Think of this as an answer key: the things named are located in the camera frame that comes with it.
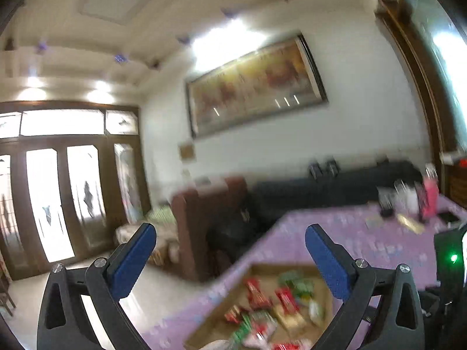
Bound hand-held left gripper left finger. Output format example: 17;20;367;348
36;222;157;350

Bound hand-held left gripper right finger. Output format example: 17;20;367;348
304;224;426;350

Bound large green snack packet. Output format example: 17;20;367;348
279;270;315;298

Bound white and red snack packet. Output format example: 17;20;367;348
244;321;278;349

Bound cardboard box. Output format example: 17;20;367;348
182;262;334;350

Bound checked cushion seat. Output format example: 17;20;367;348
117;206;179;267

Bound black sofa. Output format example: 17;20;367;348
252;160;424;227

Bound brown armchair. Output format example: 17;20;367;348
171;177;256;281

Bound small black device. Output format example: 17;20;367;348
377;188;396;216

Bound long yellow packet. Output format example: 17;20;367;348
397;214;426;235

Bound wooden glass doors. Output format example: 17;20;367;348
0;101;152;281

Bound black bag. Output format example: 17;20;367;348
208;208;278;259

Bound black and pink pouch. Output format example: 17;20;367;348
415;184;427;221

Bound pink bottle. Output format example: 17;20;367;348
423;166;440;217

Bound ceiling light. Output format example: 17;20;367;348
18;75;48;101
190;18;263;74
86;78;114;103

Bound window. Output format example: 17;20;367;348
401;0;467;154

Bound framed wall painting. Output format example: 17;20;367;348
185;34;328;139

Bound wooden window frame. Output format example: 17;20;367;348
376;0;467;205

